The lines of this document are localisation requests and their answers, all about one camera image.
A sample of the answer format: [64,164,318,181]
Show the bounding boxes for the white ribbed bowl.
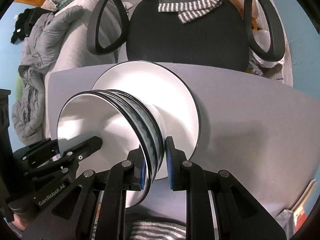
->
[109,89,168,180]
[97,89,158,181]
[57,90,152,207]

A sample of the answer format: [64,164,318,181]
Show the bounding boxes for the white plate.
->
[92,61,202,160]

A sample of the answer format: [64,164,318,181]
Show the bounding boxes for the grey quilted duvet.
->
[12,5,85,145]

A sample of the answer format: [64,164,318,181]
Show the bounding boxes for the striped grey white fabric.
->
[127,221,186,239]

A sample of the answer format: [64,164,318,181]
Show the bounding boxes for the grey plastic bag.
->
[276,209,296,239]

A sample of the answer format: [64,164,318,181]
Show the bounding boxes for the black clothes pile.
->
[10,7,50,44]

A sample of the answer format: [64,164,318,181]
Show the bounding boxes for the white tied plastic bag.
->
[249,29,285,69]

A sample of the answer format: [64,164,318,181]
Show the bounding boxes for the orange printed bag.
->
[227,0,261,32]

